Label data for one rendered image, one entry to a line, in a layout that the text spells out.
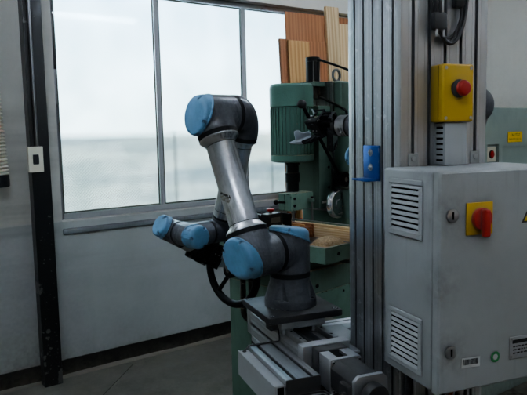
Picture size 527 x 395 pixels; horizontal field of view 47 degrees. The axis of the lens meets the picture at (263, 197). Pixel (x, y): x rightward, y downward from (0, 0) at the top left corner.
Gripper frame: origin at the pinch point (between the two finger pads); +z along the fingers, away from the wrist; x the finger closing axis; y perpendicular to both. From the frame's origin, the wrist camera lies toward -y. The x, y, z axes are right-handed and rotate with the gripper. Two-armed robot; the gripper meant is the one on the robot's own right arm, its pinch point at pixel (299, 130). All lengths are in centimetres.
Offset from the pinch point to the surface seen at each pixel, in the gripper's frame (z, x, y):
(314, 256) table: -13.5, 35.5, -29.4
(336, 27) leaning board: 116, -171, -56
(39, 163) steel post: 144, 38, 14
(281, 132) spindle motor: 10.6, -0.1, -0.6
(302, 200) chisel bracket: 8.7, 10.5, -28.1
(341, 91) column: 1.9, -30.9, -5.9
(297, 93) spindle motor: 5.0, -12.5, 8.1
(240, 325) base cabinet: 27, 59, -55
